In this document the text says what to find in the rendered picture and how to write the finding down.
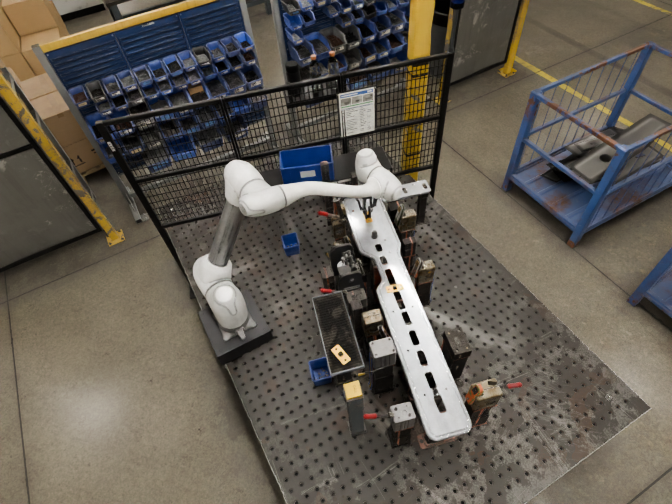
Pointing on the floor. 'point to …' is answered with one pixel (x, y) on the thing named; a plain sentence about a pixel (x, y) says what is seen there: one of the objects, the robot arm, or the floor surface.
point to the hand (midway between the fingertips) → (367, 212)
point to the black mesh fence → (287, 132)
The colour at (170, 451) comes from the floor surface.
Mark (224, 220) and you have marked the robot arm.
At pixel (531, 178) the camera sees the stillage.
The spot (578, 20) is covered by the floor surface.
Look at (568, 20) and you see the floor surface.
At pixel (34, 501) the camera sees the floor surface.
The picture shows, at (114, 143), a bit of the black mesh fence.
